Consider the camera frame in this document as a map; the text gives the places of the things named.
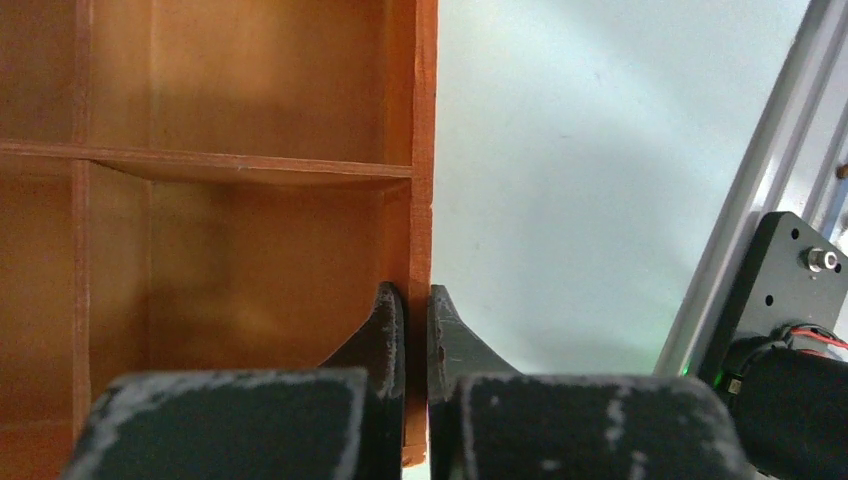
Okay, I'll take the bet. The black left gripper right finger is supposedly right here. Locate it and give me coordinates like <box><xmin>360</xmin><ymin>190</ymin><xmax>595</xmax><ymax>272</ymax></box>
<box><xmin>427</xmin><ymin>285</ymin><xmax>752</xmax><ymax>479</ymax></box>

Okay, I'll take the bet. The aluminium frame rail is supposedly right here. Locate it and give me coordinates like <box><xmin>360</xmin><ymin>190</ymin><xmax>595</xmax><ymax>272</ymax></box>
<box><xmin>654</xmin><ymin>1</ymin><xmax>847</xmax><ymax>376</ymax></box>

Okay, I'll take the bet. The wooden compartment tray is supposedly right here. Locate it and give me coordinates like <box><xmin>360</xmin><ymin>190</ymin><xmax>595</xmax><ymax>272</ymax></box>
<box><xmin>1</xmin><ymin>1</ymin><xmax>438</xmax><ymax>479</ymax></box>

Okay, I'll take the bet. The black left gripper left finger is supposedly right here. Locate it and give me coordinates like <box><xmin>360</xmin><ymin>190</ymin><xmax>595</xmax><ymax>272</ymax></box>
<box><xmin>62</xmin><ymin>282</ymin><xmax>406</xmax><ymax>479</ymax></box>

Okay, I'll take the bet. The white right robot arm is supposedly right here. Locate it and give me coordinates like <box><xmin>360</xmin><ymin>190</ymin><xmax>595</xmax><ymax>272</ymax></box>
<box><xmin>697</xmin><ymin>212</ymin><xmax>847</xmax><ymax>479</ymax></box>

